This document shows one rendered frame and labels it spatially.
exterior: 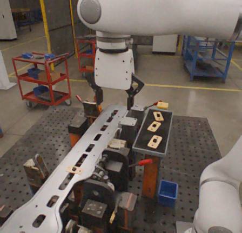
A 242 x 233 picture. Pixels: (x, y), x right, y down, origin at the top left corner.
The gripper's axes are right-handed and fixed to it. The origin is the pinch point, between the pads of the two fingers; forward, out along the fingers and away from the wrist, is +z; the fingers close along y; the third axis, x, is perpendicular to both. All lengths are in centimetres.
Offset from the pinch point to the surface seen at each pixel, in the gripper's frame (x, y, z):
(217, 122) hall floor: -252, -77, 145
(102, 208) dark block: 11.0, 0.3, 32.9
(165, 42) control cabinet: -671, 68, 106
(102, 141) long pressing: -35, 21, 45
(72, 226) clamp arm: 18.7, 7.1, 34.2
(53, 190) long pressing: 3, 27, 45
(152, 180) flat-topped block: -29, -10, 59
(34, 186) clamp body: -2, 43, 54
